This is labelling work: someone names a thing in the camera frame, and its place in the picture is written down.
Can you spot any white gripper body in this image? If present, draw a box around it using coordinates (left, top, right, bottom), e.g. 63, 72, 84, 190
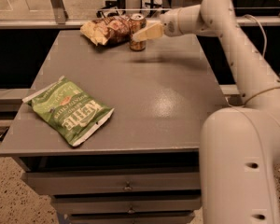
160, 9, 181, 36

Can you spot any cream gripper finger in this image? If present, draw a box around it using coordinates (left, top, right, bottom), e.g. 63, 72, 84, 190
132, 23, 163, 42

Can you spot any orange soda can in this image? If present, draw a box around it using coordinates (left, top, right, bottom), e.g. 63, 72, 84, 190
130, 13, 147, 51

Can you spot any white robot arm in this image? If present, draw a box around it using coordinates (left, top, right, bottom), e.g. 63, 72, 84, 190
133, 0, 280, 224

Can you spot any brown chip bag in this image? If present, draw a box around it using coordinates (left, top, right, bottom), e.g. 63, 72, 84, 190
80, 15, 130, 46

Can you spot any green Kettle chip bag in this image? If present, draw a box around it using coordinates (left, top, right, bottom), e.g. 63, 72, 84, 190
22, 77, 114, 147

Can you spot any black office chair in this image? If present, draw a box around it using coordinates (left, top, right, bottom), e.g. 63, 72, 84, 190
96, 0, 125, 18

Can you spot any metal window railing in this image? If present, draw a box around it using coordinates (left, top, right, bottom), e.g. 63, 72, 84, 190
0, 0, 280, 29

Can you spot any top drawer with knob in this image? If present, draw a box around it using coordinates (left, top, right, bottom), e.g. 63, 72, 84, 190
21, 168, 201, 195

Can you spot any drawer with knob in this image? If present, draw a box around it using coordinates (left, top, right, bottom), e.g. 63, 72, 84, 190
21, 168, 201, 195
51, 193, 201, 215

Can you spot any middle drawer with knob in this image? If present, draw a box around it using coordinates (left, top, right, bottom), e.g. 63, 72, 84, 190
51, 193, 201, 215

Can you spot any bottom drawer front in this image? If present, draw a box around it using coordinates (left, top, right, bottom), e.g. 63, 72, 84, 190
69, 212, 194, 224

